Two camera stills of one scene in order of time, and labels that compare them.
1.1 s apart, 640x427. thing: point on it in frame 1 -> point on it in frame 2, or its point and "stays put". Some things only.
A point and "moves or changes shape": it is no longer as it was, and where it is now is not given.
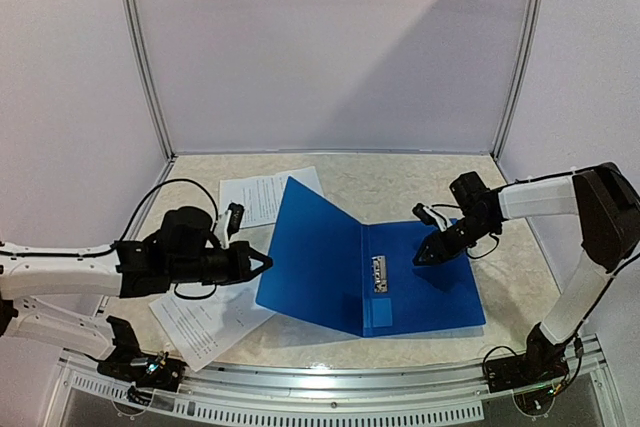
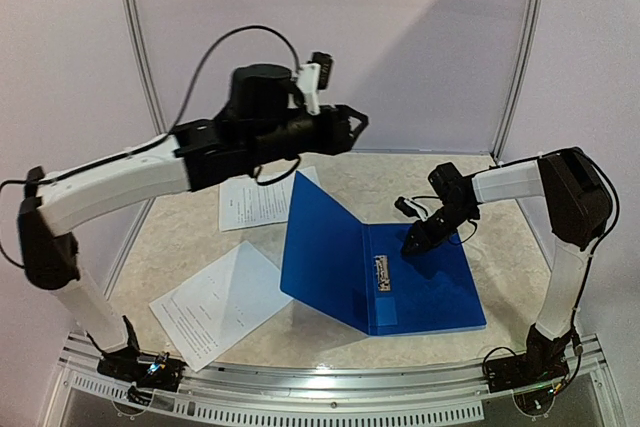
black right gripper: x=444 y=243 -> x=433 y=223
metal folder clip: x=379 y=274 stays put
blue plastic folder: x=328 y=268 moves or changes shape
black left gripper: x=241 y=269 -> x=338 y=138
